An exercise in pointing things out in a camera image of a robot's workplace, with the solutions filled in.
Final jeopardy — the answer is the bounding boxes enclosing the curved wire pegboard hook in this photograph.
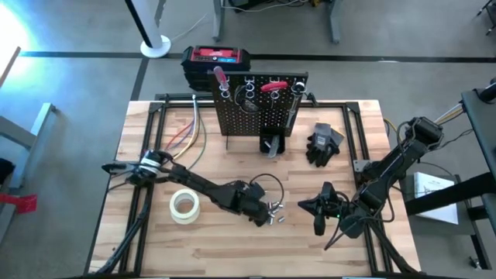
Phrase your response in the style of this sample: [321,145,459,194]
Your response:
[292,78,308,96]

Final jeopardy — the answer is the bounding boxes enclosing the grey cable bundle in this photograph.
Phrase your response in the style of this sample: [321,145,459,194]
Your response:
[436,102,465,125]

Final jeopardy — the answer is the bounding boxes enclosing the beige masking tape roll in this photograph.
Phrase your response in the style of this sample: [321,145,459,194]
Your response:
[169,188,202,226]

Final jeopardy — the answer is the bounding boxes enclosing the grey desk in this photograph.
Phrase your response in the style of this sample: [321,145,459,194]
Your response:
[0,102,59,191]

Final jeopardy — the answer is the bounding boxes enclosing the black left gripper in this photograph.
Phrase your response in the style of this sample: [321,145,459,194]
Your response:
[228,181,272,227]

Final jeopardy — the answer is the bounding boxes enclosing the red flat object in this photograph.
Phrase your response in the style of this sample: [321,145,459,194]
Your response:
[0,192,39,215]

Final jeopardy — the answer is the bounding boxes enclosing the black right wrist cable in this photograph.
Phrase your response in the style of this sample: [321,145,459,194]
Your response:
[324,189,393,252]

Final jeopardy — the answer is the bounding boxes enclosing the beige cable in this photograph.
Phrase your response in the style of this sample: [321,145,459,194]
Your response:
[172,95,201,160]

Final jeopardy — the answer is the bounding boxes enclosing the black office chair base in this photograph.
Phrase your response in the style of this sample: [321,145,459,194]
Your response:
[475,0,496,36]

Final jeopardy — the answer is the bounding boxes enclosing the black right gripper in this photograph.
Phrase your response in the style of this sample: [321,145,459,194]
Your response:
[297,181,352,236]

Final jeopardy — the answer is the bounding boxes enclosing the black work gloves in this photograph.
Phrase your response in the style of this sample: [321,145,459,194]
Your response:
[305,122,346,168]

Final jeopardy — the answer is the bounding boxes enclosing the grey desk leg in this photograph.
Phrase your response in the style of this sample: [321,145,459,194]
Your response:
[326,0,342,44]
[212,0,227,43]

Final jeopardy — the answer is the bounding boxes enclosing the black pegboard bin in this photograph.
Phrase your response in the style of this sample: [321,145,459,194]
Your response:
[258,127,287,156]

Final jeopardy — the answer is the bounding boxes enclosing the white fan cord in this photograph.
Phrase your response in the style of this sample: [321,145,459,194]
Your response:
[170,11,213,43]

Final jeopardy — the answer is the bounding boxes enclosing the red and black toolbox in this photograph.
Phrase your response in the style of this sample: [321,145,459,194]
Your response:
[181,45,252,92]

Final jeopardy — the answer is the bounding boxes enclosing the grey metal bracket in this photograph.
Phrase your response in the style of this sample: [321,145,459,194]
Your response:
[352,158,370,174]

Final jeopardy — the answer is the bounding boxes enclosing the green cable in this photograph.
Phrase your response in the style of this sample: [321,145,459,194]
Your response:
[188,115,207,171]

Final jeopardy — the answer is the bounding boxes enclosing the red cable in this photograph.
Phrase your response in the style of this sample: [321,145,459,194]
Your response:
[164,122,194,152]

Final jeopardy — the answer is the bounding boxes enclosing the white tower fan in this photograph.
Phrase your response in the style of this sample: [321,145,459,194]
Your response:
[123,0,172,59]

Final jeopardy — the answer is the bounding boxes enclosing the white paper manual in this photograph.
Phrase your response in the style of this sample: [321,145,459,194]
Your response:
[412,171,460,226]

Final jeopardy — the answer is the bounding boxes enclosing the grey small table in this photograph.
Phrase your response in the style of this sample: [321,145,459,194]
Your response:
[401,174,485,268]

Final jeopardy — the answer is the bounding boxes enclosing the black perforated pegboard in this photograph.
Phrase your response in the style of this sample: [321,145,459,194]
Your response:
[207,71,310,150]

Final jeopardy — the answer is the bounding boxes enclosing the blue cable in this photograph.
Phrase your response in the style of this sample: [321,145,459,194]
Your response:
[170,123,195,153]

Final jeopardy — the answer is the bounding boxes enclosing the black side table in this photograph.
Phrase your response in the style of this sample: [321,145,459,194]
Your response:
[405,79,496,237]

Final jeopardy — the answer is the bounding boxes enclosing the red clear-handled screwdriver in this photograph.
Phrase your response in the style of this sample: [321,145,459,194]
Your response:
[213,65,233,102]

